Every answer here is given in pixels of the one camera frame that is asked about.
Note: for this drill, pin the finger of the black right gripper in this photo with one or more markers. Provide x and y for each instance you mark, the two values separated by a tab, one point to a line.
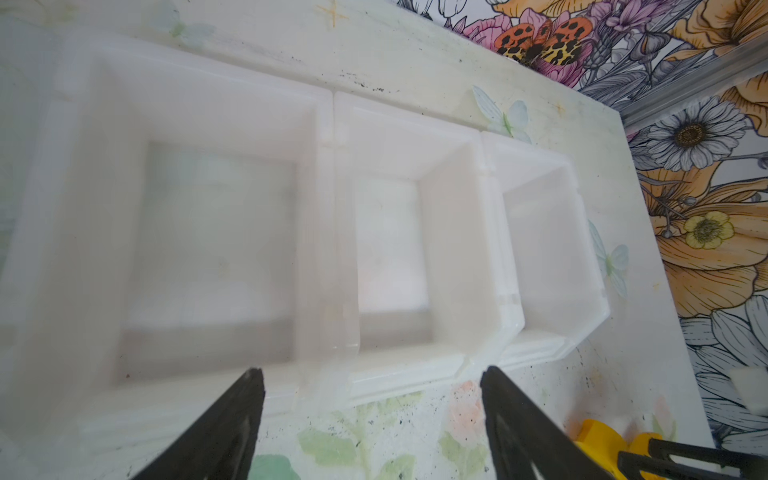
672	460

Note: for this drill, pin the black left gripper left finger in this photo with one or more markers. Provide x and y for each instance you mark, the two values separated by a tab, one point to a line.
220	444

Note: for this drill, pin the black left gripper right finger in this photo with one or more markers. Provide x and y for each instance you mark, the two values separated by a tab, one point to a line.
524	443

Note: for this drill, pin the yellow lego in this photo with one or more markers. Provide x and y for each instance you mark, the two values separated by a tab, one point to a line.
602	444

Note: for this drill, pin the white three-compartment tray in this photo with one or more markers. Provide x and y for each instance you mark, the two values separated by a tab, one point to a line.
185	219

